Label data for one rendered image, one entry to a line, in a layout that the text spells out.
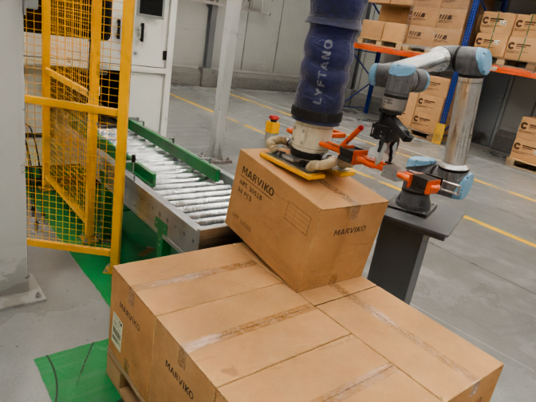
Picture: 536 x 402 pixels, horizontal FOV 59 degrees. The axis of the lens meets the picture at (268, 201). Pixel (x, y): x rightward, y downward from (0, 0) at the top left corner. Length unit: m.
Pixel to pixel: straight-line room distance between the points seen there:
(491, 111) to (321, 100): 9.01
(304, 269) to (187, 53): 10.50
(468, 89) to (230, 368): 1.65
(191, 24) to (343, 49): 10.26
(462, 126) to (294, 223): 0.99
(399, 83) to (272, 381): 1.11
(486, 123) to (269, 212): 9.11
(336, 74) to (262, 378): 1.20
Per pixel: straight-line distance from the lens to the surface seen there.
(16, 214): 2.72
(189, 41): 12.18
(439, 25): 10.19
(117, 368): 2.24
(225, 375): 1.55
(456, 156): 2.53
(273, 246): 2.09
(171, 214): 2.53
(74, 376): 2.38
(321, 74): 2.01
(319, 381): 1.60
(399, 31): 10.74
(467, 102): 2.47
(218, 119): 5.61
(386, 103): 1.84
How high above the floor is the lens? 1.54
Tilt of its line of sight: 19 degrees down
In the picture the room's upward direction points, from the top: 9 degrees clockwise
